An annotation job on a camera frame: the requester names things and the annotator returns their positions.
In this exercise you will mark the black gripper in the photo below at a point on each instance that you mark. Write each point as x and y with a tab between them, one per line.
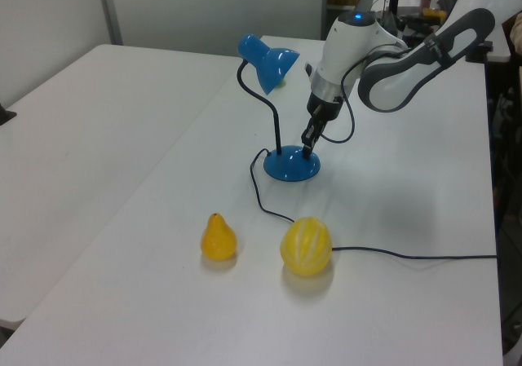
326	107

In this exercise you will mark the blue desk lamp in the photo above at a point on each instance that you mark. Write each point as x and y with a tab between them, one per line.
285	168

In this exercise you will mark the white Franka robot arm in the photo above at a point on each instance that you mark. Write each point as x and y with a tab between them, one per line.
346	48

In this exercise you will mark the small green object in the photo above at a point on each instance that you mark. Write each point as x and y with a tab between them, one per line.
281	84

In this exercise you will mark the yellow striped toy melon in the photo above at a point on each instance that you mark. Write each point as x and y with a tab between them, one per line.
306	245

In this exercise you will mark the yellow toy pear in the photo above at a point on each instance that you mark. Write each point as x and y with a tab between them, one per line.
218	241

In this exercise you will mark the black equipment pile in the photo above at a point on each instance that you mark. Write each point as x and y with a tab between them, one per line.
416	25

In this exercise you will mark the small yellow object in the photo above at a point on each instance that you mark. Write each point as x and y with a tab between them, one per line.
434	13

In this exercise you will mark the black keyboard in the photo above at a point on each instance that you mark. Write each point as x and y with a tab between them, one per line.
445	1

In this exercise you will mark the black table clamp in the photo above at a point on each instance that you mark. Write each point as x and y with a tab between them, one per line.
5	114

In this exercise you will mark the grey partition post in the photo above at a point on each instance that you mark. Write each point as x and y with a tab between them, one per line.
110	11

